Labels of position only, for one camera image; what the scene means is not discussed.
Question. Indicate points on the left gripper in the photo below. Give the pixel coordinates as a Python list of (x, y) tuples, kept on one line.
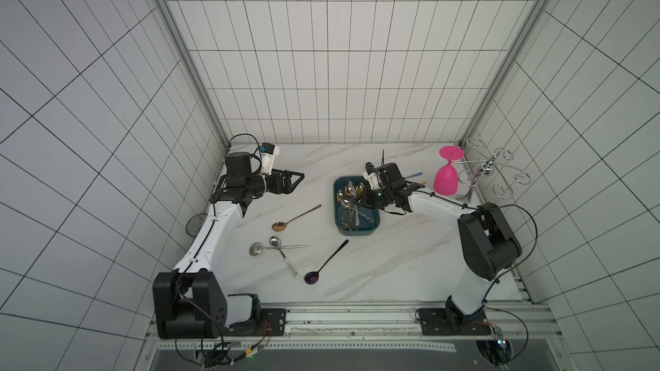
[(288, 188)]

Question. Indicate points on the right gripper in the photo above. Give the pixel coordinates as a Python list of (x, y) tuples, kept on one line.
[(374, 196)]

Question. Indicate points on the silver ornate spoon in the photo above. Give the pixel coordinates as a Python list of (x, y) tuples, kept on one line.
[(368, 219)]

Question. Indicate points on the rose gold spoon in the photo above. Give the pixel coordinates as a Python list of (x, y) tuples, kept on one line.
[(350, 192), (280, 226)]

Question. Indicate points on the plain silver spoon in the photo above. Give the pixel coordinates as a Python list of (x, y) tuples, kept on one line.
[(350, 217)]

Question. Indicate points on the silver textured-handle spoon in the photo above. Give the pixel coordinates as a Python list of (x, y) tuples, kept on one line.
[(355, 215)]

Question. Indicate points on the teal storage box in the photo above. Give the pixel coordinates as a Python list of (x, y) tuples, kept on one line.
[(339, 184)]

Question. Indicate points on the gold ornate-handle spoon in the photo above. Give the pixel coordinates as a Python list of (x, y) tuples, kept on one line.
[(340, 197)]

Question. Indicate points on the purple spoon group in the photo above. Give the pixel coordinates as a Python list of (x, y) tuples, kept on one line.
[(312, 277)]

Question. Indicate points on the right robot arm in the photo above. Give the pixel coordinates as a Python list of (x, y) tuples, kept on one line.
[(489, 247)]

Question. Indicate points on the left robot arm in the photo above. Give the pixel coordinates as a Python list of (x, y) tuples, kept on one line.
[(189, 302)]

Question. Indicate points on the silver ladle spoon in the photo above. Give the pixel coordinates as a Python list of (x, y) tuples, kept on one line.
[(257, 248)]

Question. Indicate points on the pink plastic goblet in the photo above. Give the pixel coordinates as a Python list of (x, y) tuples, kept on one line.
[(447, 178)]

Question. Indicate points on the clear drinking glass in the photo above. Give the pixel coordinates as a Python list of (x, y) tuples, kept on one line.
[(195, 223)]

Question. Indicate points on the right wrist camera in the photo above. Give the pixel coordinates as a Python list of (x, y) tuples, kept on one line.
[(371, 176)]

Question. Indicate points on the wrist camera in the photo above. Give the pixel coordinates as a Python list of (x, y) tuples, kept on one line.
[(268, 154), (371, 176)]

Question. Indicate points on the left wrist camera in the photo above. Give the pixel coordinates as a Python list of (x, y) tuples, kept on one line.
[(268, 154)]

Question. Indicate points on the chrome wire cup rack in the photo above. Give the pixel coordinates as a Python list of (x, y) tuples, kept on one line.
[(475, 171)]

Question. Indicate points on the aluminium mounting rail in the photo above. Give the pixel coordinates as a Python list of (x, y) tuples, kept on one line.
[(378, 326)]

